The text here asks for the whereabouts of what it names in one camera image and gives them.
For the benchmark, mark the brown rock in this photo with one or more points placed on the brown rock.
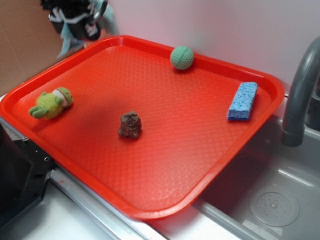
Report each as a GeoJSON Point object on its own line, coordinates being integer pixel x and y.
{"type": "Point", "coordinates": [130, 125]}

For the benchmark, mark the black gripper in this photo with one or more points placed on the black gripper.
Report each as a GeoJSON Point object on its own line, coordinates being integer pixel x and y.
{"type": "Point", "coordinates": [80, 16]}

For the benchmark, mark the red plastic tray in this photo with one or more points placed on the red plastic tray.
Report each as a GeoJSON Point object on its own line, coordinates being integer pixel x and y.
{"type": "Point", "coordinates": [185, 139]}

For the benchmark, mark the light blue cloth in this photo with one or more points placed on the light blue cloth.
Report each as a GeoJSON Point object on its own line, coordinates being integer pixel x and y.
{"type": "Point", "coordinates": [107, 24]}

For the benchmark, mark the sink drain cover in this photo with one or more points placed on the sink drain cover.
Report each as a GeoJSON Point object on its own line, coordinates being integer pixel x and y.
{"type": "Point", "coordinates": [274, 206]}

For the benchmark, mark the brown cardboard panel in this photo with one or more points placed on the brown cardboard panel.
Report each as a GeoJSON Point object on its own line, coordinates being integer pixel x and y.
{"type": "Point", "coordinates": [29, 43]}

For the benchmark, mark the grey faucet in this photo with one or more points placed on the grey faucet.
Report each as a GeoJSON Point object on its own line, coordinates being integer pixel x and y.
{"type": "Point", "coordinates": [303, 104]}

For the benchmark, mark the green textured ball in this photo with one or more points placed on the green textured ball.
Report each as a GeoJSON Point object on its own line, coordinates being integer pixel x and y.
{"type": "Point", "coordinates": [182, 57]}

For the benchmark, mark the blue sponge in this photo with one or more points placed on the blue sponge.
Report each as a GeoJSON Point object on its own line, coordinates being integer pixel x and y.
{"type": "Point", "coordinates": [242, 103]}

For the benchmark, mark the green plush toy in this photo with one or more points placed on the green plush toy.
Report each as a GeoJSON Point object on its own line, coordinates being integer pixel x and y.
{"type": "Point", "coordinates": [51, 105]}

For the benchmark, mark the grey sink basin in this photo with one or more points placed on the grey sink basin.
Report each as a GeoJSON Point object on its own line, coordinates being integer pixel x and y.
{"type": "Point", "coordinates": [264, 161]}

